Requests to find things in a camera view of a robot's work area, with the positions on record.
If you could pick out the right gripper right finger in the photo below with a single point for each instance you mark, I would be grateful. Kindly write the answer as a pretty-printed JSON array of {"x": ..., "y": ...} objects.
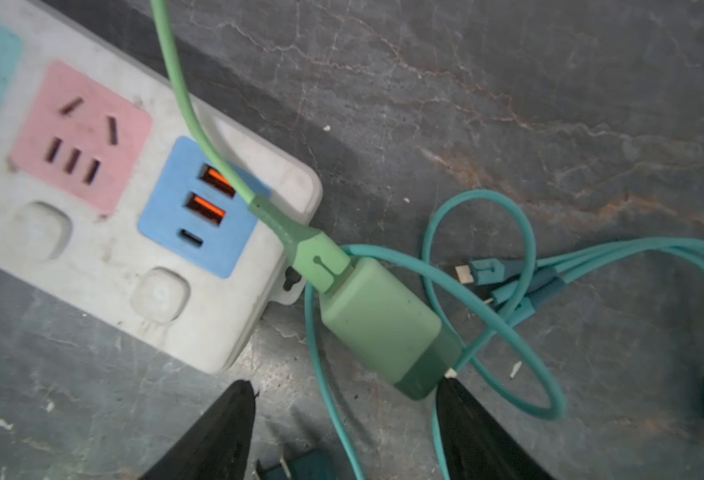
[{"x": 474, "y": 444}]

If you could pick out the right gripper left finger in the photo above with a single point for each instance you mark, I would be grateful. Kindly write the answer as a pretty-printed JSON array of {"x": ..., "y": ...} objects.
[{"x": 217, "y": 446}]

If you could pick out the light green charger plug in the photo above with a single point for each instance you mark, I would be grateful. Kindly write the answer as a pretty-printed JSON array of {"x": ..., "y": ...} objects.
[{"x": 390, "y": 329}]

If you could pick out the white multicolour power strip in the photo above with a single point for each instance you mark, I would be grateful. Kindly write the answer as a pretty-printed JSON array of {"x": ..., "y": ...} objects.
[{"x": 107, "y": 203}]

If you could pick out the dark teal charger plug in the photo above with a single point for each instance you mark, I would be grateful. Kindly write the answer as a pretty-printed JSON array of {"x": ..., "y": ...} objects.
[{"x": 314, "y": 465}]

